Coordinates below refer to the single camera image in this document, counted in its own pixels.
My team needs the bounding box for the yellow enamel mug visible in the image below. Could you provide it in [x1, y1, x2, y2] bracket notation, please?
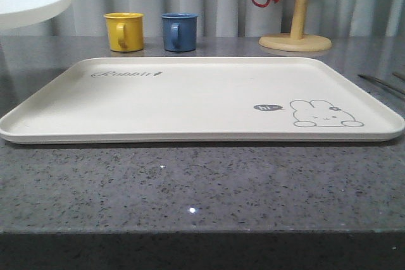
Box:
[104, 13, 144, 52]

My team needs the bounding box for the blue enamel mug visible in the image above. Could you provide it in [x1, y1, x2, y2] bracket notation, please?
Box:
[161, 13, 198, 52]

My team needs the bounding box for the grey curtain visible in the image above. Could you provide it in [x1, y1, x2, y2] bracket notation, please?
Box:
[2, 0, 404, 38]

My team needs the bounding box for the wooden mug tree stand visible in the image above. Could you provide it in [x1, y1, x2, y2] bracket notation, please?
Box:
[259, 0, 332, 52]

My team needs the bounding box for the cream rabbit serving tray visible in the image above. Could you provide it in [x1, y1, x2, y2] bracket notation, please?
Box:
[1, 57, 404, 144]

